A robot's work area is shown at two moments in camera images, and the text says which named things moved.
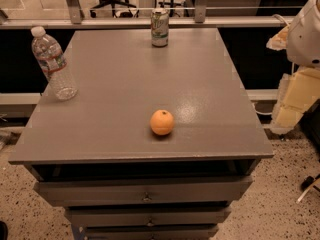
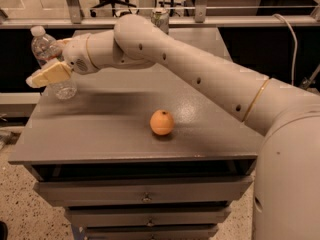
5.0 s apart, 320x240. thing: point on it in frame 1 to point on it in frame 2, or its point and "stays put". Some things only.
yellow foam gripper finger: [294, 94] to [50, 73]
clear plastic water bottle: [51, 60] stays put
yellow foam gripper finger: [279, 40] to [63, 42]
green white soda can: [159, 20] stays put
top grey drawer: [149, 191] stays put
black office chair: [113, 1] stays put
